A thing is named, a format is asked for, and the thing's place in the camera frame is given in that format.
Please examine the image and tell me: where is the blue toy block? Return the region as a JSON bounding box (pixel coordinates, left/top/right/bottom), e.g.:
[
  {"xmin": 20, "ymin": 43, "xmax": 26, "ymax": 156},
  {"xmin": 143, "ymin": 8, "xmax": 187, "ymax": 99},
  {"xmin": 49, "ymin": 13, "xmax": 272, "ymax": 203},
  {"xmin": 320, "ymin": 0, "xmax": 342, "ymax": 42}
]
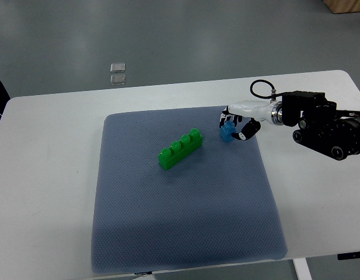
[{"xmin": 220, "ymin": 121, "xmax": 236, "ymax": 142}]

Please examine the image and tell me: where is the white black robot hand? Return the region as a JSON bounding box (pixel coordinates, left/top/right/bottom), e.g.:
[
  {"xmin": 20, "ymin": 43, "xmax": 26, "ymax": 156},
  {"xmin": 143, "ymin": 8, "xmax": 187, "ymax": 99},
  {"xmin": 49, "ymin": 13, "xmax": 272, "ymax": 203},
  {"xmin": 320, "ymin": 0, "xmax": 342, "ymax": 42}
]
[{"xmin": 219, "ymin": 100, "xmax": 283, "ymax": 141}]

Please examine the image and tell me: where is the black table control panel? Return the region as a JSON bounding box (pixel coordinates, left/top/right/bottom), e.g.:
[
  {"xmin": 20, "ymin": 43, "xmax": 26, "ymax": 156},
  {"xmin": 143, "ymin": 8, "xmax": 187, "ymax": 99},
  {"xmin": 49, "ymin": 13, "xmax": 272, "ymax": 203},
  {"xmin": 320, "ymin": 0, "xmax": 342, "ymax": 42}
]
[{"xmin": 337, "ymin": 251, "xmax": 360, "ymax": 261}]

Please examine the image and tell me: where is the white table leg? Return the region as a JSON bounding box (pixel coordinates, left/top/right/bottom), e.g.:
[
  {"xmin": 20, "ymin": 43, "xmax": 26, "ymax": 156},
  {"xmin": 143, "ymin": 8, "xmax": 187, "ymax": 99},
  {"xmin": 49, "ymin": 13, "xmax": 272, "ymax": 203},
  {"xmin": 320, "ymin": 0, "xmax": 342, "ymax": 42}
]
[{"xmin": 292, "ymin": 258, "xmax": 312, "ymax": 280}]

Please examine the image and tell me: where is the green four-stud toy block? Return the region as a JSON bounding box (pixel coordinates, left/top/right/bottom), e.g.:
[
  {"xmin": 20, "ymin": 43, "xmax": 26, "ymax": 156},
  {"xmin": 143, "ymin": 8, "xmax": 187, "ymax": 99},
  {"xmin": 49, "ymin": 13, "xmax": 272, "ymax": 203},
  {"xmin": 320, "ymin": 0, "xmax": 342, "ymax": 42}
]
[{"xmin": 158, "ymin": 128, "xmax": 203, "ymax": 170}]

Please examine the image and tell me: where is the blue-grey mesh mat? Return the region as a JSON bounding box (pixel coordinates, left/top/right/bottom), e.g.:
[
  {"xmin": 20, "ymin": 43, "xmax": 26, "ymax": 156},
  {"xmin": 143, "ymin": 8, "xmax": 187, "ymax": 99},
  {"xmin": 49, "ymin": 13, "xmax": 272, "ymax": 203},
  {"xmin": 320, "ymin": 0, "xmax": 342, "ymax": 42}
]
[{"xmin": 91, "ymin": 107, "xmax": 287, "ymax": 274}]

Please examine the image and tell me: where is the upper metal floor plate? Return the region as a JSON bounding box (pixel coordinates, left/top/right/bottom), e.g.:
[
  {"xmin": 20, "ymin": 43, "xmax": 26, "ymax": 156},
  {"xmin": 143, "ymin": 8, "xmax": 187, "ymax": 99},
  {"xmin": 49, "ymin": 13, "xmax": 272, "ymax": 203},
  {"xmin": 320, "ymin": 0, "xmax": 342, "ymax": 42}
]
[{"xmin": 110, "ymin": 62, "xmax": 125, "ymax": 73}]

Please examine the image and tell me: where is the wooden furniture corner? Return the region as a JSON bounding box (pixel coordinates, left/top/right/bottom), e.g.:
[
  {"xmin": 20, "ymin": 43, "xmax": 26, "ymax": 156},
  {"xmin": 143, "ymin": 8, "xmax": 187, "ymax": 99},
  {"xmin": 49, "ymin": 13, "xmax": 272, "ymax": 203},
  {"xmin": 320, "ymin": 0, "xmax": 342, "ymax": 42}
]
[{"xmin": 323, "ymin": 0, "xmax": 360, "ymax": 14}]

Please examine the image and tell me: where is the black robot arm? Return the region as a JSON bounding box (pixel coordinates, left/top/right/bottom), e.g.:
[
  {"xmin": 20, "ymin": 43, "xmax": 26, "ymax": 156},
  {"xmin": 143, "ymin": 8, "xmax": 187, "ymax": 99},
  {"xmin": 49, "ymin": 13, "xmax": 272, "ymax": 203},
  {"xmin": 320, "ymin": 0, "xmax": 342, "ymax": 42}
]
[{"xmin": 281, "ymin": 91, "xmax": 360, "ymax": 160}]

